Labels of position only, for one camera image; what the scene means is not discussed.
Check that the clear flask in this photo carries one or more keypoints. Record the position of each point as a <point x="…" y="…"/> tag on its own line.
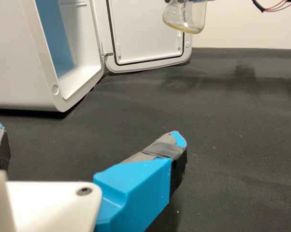
<point x="185" y="18"/>

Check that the incubator door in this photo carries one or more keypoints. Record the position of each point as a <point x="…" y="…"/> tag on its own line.
<point x="145" y="31"/>

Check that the white incubator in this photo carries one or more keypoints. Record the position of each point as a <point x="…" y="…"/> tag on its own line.
<point x="17" y="60"/>

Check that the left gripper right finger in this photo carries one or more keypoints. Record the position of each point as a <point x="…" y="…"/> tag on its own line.
<point x="138" y="183"/>

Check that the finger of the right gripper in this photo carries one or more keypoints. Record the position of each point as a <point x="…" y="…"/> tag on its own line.
<point x="199" y="1"/>

